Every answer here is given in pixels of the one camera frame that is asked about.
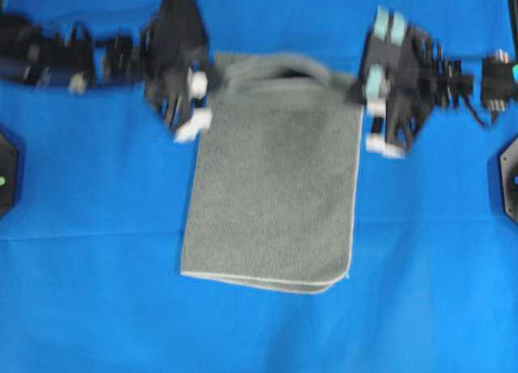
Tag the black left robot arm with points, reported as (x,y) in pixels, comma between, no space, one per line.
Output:
(32,57)

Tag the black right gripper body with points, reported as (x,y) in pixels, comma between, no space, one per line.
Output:
(396,44)

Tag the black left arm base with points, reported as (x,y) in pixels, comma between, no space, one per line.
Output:
(13,149)

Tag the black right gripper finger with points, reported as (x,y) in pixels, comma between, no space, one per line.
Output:
(372,90)
(375,142)

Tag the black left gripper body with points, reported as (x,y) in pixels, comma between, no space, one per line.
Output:
(178,39)

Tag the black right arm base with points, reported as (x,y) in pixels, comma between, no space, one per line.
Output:
(502,182)

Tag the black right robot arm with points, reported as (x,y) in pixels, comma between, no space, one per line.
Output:
(449,85)

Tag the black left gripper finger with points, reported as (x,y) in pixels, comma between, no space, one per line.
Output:
(204,77)
(199,122)

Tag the blue table cloth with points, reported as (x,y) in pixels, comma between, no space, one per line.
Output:
(90,256)

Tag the grey microfibre towel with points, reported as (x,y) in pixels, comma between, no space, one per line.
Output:
(273,197)

